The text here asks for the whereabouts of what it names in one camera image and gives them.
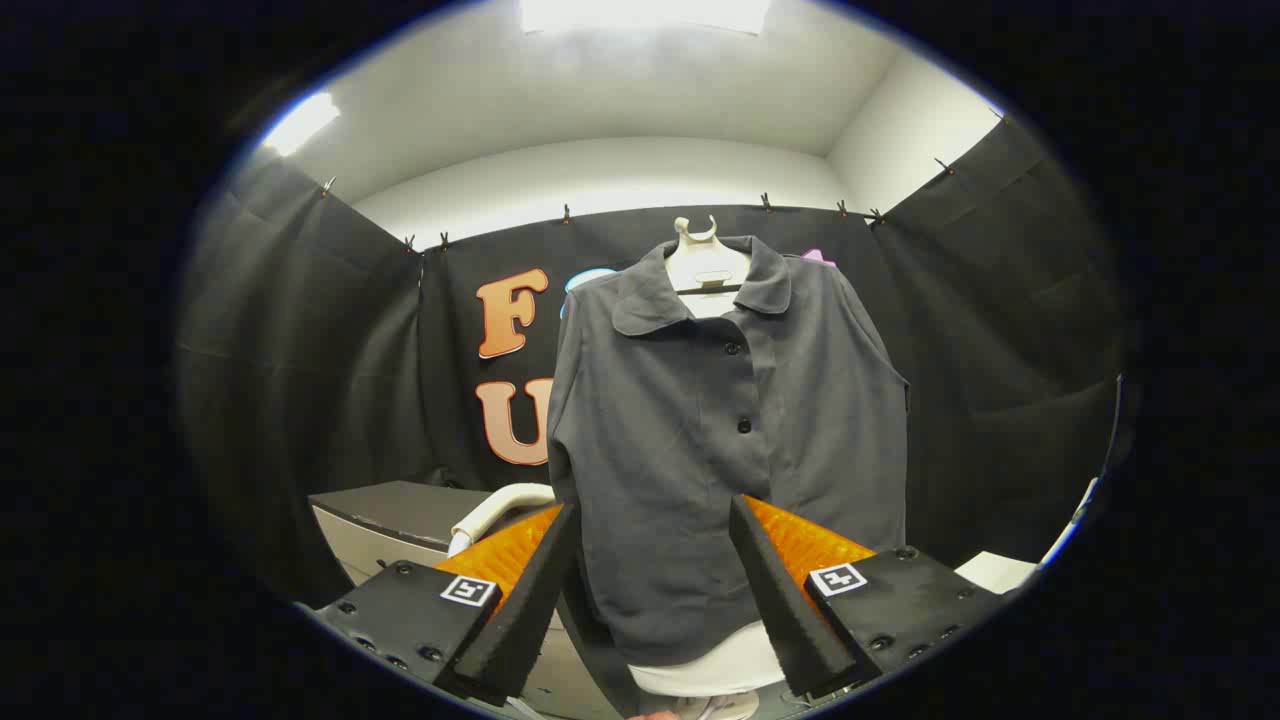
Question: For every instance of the grey button shirt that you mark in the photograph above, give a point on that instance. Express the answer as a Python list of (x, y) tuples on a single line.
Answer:
[(650, 450)]

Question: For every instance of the small ceiling light panel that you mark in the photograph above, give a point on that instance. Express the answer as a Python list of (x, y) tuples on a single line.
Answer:
[(300, 123)]

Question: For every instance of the grey drawer cabinet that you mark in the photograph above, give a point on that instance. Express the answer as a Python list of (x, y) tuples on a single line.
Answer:
[(400, 510)]

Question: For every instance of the cream clothes hanger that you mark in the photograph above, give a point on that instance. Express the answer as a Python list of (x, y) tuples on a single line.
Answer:
[(705, 262)]

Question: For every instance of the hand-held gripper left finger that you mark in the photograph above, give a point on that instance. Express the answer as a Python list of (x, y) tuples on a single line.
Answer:
[(530, 620)]

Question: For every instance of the white flat board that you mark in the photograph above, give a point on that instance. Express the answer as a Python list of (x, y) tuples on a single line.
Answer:
[(995, 572)]

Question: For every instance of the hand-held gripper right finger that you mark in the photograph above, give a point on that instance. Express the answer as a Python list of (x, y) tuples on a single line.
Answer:
[(780, 610)]

